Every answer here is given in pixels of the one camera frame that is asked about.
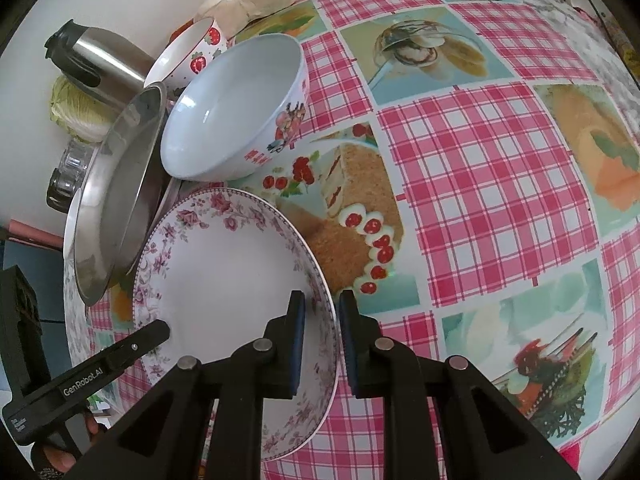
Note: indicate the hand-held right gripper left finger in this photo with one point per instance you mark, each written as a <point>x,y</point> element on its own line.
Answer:
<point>299,340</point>

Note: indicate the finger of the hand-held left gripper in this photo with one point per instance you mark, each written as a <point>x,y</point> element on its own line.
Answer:
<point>142,342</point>

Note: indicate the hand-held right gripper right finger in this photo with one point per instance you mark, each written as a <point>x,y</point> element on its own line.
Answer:
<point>346,340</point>

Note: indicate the pink floral rimmed plate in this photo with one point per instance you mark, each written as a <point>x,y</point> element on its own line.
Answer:
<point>225,270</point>

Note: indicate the stainless steel basin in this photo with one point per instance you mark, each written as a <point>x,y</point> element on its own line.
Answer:
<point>125,185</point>

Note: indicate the large white printed bowl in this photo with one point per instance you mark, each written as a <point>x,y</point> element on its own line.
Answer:
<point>225,100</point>

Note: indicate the person's left hand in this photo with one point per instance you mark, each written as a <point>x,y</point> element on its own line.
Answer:
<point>55,460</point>

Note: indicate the pink board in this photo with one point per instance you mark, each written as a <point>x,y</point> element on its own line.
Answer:
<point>35,234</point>

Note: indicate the dark brown cup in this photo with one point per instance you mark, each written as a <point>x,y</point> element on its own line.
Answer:
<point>62,190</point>

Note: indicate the clear drinking glass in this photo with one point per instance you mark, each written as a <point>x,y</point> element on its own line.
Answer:
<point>80,160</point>

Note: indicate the pink checked picture tablecloth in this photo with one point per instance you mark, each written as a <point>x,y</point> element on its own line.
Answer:
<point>475,160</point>

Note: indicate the napa cabbage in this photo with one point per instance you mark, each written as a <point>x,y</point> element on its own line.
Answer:
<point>75,110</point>

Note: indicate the stainless steel thermos jug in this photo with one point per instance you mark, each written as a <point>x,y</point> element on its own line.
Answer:
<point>105,60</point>

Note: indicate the strawberry print bowl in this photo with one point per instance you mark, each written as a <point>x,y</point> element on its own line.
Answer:
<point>200,60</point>

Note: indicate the orange snack packet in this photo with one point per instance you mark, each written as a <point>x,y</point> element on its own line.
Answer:
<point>181,31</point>

